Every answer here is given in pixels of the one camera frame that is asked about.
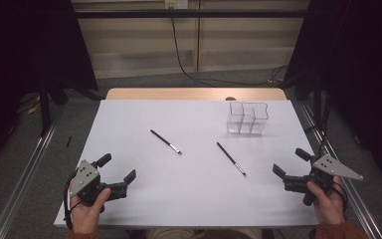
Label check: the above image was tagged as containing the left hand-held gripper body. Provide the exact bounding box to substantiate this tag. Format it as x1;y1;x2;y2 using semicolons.
69;159;129;214

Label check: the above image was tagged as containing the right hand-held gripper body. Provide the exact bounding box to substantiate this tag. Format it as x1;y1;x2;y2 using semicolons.
284;153;364;207

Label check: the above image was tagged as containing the thin black pen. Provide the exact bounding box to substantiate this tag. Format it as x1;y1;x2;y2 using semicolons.
216;141;248;178
149;128;183;156

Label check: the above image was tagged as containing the clear plastic pen holder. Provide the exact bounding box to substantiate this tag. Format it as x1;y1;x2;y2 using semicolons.
226;101;270;135

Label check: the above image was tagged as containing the person's left hand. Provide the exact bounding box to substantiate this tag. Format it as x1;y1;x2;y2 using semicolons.
70;187;112;235

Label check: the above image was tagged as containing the person's right hand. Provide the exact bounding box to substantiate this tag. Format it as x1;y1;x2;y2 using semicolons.
305;175;346;226

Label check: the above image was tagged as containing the white table mat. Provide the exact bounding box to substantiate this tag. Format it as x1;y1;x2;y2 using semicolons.
53;99;319;229

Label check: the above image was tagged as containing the black metal stand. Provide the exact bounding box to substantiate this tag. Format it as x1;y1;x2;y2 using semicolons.
311;71;332;142
38;76;104;137

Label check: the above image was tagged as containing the wooden table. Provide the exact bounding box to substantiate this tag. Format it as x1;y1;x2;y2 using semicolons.
104;87;287;102

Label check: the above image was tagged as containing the black curtain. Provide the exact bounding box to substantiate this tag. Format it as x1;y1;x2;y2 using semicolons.
284;0;382;182
0;0;99;170

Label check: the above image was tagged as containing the black horizontal metal bar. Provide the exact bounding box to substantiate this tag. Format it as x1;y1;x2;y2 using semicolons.
46;9;310;20

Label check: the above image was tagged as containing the aluminium floor rail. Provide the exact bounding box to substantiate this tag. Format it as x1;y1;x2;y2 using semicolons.
0;106;68;239
297;101;382;239

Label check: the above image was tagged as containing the black wall cable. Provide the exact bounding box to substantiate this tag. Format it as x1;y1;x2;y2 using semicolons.
170;17;289;88

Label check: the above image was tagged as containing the white wall socket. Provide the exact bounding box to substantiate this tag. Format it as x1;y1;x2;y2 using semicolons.
164;0;190;10

